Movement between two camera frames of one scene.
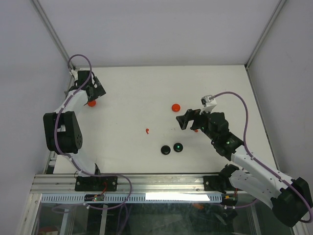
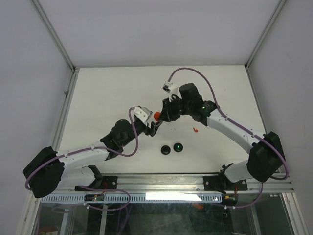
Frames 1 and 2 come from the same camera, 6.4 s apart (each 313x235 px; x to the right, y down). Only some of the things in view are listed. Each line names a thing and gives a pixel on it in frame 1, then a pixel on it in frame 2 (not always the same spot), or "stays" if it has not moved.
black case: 166,150 stays
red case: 92,103 -> 156,115
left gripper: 99,90 -> 151,130
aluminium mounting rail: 143,183 stays
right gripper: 190,114 -> 167,113
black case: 178,147 stays
